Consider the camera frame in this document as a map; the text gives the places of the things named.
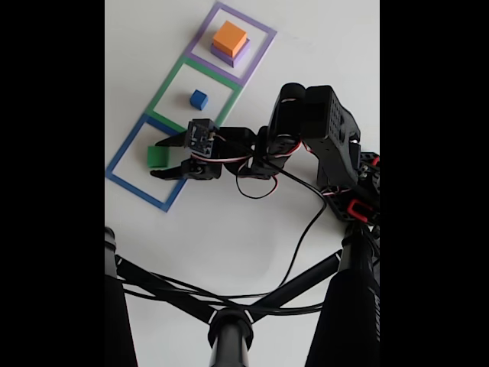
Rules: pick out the black tripod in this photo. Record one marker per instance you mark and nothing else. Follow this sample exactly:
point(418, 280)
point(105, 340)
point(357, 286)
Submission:
point(229, 336)

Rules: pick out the small blue cube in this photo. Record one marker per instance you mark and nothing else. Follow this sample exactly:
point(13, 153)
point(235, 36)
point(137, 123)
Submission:
point(197, 98)

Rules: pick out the red clamp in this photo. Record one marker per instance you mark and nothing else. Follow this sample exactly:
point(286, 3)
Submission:
point(359, 210)

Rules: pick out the dark gripper camera box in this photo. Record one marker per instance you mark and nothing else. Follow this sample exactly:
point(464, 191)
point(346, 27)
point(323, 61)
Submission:
point(202, 135)

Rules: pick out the purple block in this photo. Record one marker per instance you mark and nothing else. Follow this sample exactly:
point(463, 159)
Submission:
point(242, 55)

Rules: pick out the orange block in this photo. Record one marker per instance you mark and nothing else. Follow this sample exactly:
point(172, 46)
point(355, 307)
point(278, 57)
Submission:
point(229, 36)

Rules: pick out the blue square frame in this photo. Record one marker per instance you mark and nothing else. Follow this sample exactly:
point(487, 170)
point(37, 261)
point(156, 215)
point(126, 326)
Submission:
point(137, 192)

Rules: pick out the green square frame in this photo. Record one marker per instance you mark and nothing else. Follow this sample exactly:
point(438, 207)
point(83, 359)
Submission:
point(167, 86)

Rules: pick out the purple square frame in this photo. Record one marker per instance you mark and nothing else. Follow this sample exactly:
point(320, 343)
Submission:
point(214, 68)

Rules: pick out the green block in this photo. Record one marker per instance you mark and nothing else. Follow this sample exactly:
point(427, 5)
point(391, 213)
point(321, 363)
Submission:
point(157, 156)

